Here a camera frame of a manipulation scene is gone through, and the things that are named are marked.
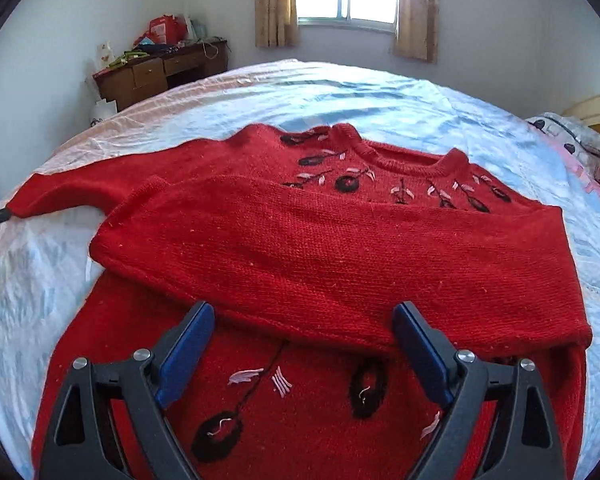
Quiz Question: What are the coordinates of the light blue printed blanket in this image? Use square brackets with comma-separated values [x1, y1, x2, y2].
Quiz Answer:
[0, 58, 600, 480]

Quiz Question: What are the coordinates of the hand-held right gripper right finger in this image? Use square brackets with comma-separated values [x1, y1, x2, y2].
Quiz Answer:
[391, 301, 567, 480]

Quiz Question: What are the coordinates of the white paper bag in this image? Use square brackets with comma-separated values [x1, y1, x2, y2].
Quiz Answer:
[91, 99, 118, 126]

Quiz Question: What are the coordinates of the beige window curtain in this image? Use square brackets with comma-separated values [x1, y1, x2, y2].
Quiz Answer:
[393, 0, 440, 63]
[254, 0, 300, 49]

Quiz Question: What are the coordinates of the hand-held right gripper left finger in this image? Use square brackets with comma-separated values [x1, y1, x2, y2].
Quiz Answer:
[37, 301, 216, 480]

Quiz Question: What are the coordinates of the brown wooden desk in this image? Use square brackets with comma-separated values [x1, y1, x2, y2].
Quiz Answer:
[92, 40, 229, 111]

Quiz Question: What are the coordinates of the pale teal plastic bag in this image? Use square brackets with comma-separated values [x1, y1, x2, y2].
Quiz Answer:
[182, 14, 211, 43]

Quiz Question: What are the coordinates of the green cloth item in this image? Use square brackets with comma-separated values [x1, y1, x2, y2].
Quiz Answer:
[107, 50, 148, 68]

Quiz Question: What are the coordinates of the cream bed headboard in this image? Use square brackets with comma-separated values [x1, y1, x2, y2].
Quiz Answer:
[562, 92, 600, 141]

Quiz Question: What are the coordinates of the red knitted sweater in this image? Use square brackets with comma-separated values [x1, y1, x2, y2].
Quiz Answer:
[7, 122, 593, 480]

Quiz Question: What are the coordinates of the red bag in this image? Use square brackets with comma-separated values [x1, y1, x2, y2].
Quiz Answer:
[147, 14, 188, 46]

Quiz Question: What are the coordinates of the pink printed bedsheet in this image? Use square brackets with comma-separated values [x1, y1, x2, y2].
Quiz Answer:
[530, 130, 600, 201]

